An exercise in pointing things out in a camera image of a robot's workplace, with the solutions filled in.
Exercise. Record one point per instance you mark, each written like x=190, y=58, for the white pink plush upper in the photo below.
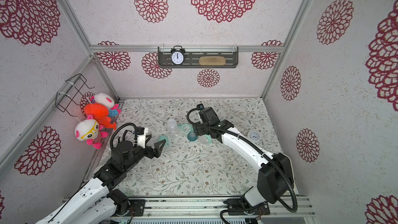
x=105, y=100

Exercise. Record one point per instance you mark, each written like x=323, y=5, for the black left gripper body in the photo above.
x=139, y=153

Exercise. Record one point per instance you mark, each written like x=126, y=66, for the black alarm clock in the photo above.
x=178, y=55

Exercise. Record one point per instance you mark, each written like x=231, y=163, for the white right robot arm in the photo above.
x=275, y=181

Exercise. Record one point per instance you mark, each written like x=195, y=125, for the grey wall shelf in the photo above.
x=192, y=57

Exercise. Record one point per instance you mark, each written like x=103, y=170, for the white plush yellow glasses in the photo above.
x=91, y=131

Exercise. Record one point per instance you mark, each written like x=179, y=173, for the red orange plush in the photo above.
x=99, y=113

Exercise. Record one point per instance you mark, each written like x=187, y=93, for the white sterilizer box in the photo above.
x=292, y=170

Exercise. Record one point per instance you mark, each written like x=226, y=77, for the black wire basket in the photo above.
x=74, y=95

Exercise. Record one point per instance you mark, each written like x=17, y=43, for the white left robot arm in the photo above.
x=99, y=198

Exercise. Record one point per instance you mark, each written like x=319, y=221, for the tan brush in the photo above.
x=212, y=61

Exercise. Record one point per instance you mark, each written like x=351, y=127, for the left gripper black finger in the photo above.
x=142, y=136
x=156, y=151

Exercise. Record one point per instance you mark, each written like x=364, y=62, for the metal base rail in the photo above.
x=197, y=210

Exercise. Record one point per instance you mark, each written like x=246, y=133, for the white alarm clock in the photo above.
x=254, y=136

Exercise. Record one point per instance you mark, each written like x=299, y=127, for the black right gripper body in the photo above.
x=200, y=129

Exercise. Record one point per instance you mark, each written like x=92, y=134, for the mint bottle cap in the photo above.
x=164, y=138
x=205, y=139

